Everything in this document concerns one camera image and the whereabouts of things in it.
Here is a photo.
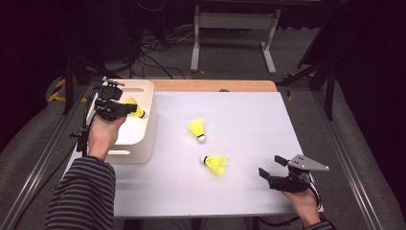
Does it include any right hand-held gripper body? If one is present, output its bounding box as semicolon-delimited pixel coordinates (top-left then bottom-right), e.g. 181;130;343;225
267;153;330;194

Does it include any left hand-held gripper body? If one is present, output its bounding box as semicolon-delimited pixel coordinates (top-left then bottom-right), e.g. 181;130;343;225
94;76;129;123

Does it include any yellow shuttlecock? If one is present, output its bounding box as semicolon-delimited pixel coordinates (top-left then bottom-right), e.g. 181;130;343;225
187;117;207;144
124;96;148;120
199;154;228;177

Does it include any white plastic storage bin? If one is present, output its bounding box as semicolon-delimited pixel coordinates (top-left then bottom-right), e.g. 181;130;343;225
80;79;158;166

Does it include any person's right hand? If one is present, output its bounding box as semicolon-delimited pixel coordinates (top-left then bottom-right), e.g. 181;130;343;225
282;188;322;228

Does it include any person's left hand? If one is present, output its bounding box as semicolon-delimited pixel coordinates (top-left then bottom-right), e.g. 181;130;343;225
87;113;127;161

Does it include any black tripod stand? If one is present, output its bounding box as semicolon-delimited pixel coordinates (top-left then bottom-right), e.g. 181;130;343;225
276;60;340;121
61;56;123;116

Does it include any white table board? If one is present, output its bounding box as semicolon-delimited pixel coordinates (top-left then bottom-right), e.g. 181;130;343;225
65;90;324;219

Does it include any wooden table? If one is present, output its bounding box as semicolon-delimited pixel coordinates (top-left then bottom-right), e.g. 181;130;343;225
149;79;279;94

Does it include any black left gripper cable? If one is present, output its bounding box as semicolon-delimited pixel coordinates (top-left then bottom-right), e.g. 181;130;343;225
70;85;101;158

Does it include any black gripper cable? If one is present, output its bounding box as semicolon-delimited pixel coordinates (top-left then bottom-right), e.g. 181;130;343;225
70;85;101;158
255;181;324;228

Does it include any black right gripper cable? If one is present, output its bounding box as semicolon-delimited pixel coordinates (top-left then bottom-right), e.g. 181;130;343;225
255;181;324;228

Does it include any tangle of black floor cables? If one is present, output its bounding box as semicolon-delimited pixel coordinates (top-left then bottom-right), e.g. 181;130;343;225
127;28;192;81

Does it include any aluminium frame rail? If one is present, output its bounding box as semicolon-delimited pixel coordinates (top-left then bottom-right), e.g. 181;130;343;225
0;84;94;230
310;90;384;230

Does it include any white metal desk frame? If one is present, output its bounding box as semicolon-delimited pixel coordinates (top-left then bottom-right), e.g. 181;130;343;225
190;4;282;76

